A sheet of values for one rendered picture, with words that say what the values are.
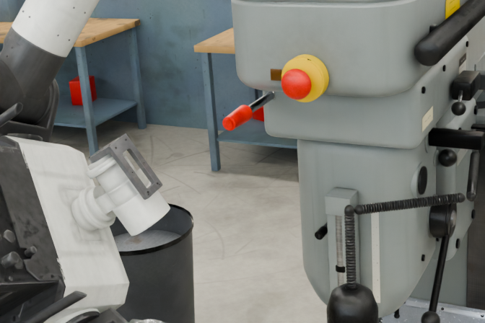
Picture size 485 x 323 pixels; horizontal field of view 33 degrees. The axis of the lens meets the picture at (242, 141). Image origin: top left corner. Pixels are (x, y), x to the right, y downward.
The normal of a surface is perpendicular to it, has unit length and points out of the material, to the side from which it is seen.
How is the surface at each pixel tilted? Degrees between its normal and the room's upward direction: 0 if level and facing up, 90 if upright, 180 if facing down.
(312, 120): 90
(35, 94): 116
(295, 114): 90
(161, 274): 93
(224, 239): 0
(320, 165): 90
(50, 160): 58
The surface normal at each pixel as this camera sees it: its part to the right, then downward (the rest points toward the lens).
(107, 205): -0.24, 0.33
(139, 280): 0.11, 0.38
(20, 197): 0.79, -0.48
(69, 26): 0.64, 0.51
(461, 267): -0.44, 0.33
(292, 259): -0.07, -0.94
